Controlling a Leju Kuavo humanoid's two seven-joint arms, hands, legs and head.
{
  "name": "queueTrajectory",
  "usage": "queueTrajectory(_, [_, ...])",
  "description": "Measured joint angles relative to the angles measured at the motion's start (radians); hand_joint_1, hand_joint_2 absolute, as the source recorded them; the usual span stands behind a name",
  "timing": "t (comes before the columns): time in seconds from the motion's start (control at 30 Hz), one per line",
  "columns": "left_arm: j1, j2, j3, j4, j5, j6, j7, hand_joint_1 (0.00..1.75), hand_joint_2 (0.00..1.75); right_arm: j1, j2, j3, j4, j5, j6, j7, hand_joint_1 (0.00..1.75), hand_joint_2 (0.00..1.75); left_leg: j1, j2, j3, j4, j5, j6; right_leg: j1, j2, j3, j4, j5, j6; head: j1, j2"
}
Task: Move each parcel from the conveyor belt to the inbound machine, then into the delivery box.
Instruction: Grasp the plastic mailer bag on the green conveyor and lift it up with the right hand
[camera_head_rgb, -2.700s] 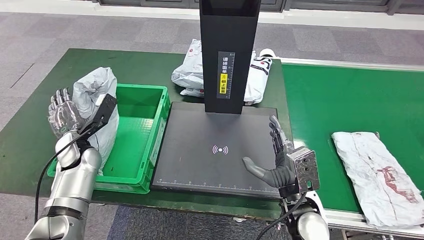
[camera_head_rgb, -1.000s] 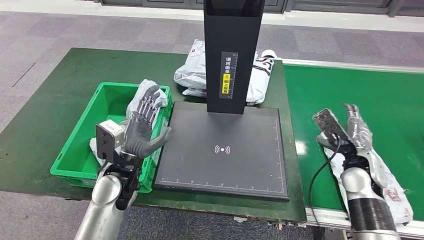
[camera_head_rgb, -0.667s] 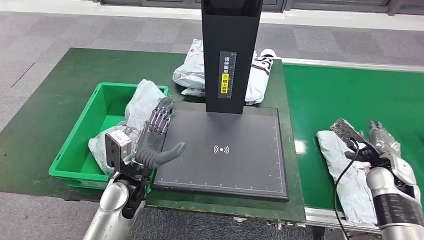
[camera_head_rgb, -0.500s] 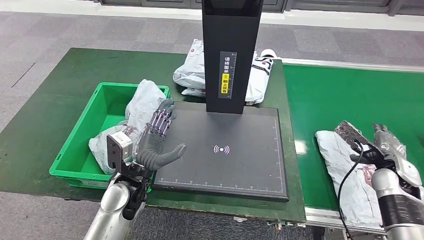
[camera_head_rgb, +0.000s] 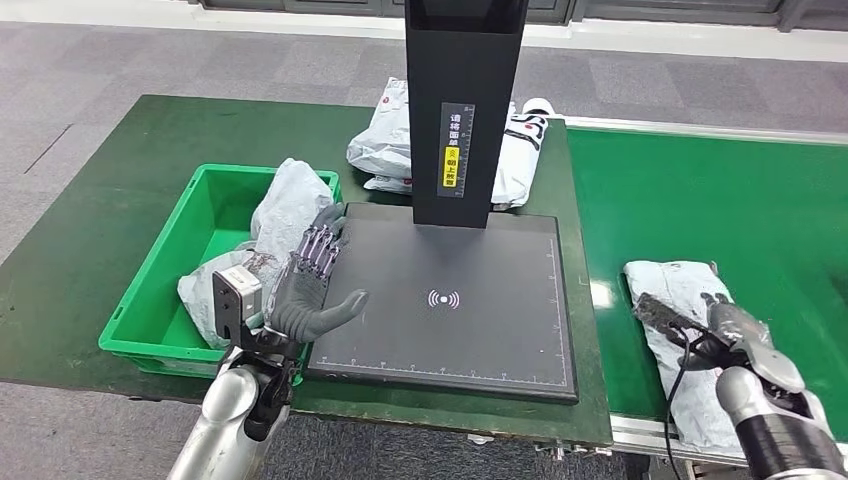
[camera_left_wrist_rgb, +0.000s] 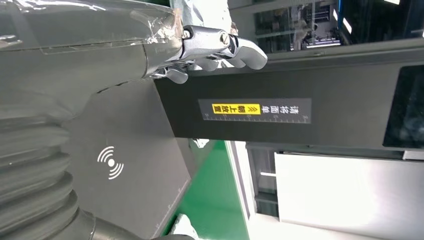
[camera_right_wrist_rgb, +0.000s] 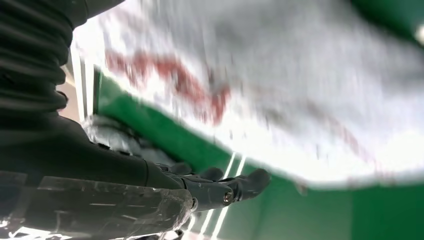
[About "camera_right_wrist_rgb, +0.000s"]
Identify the pale conveyor side rail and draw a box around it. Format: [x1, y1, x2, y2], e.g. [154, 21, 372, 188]
[69, 46, 97, 123]

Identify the bright green conveyor belt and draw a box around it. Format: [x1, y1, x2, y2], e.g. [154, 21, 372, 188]
[92, 0, 424, 240]

